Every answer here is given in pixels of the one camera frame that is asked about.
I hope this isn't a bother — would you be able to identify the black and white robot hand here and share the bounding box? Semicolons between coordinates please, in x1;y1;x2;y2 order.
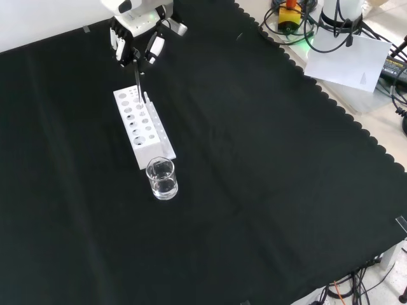
109;11;167;76

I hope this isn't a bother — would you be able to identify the clear glass rod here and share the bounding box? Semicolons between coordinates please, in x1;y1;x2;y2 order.
133;57;143;105

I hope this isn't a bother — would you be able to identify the white test tube rack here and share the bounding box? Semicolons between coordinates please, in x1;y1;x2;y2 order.
113;85;177;170

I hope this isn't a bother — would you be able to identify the yellow stop button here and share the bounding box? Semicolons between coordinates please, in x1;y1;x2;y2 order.
278;0;302;34

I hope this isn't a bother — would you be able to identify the clear glass beaker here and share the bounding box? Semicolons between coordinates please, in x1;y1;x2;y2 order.
145;158;179;201

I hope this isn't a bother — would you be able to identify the black bench cloth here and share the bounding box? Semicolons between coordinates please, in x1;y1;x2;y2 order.
0;0;407;305

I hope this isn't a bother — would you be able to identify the white paper sheet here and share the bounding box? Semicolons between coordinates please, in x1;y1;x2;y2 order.
304;31;392;93

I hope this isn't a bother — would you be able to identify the pale base board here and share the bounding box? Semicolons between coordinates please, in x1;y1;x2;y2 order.
259;12;397;115

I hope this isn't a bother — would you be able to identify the black power adapter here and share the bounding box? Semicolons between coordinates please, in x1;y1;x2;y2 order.
380;54;407;81

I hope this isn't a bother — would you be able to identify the white bench leg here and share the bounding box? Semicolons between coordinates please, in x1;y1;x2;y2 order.
380;244;398;271

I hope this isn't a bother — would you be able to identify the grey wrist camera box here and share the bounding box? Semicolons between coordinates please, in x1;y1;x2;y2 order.
165;18;189;37

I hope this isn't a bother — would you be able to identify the black coiled cable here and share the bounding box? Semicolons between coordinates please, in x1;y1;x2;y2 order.
396;107;407;136

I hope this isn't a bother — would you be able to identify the orange floor cable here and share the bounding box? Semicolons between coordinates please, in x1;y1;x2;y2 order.
329;279;350;301

